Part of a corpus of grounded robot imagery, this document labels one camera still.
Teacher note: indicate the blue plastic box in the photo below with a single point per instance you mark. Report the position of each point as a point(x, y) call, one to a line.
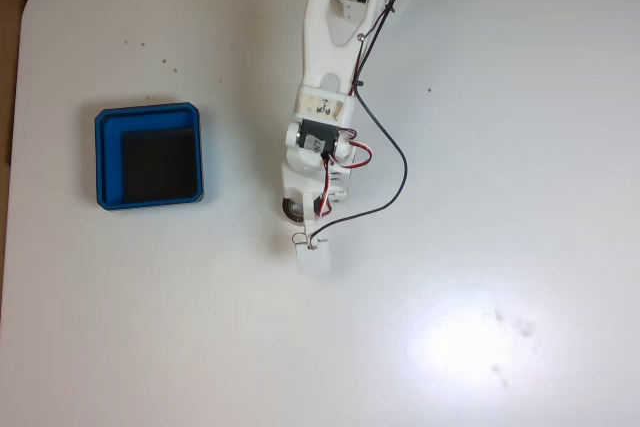
point(107, 157)

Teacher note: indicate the black foam pad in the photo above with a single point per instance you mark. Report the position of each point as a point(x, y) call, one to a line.
point(160, 164)

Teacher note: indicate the white camera box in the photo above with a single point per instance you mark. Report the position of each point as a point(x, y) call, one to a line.
point(315, 259)

